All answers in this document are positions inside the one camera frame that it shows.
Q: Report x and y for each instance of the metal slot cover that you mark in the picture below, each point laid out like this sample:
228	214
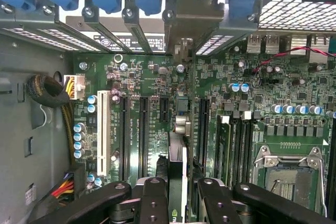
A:
231	28
136	32
78	43
105	32
31	37

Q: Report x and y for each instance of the black grey PC case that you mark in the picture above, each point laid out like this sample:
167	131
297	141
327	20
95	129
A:
15	129

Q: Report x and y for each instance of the metal locking lever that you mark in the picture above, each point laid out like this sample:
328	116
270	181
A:
275	186
323	182

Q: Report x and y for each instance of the white expansion slot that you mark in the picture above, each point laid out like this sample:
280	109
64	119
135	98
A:
103	134

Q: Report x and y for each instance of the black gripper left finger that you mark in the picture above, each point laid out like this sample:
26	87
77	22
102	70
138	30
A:
153	203

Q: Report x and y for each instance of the installed green RAM stick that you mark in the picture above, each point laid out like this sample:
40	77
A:
225	142

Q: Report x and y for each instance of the green motherboard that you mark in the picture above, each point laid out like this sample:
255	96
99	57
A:
275	87

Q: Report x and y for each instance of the white power connector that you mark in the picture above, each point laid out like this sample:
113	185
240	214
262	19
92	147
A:
77	86

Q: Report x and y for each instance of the short black expansion slot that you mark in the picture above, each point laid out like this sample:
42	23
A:
164	108

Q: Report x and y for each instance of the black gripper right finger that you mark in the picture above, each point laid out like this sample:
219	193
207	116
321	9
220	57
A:
220	203

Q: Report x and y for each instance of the CPU socket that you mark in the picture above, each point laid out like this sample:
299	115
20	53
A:
288	182

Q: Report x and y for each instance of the silver USB port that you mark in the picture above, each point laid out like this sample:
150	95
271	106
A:
254	44
272	44

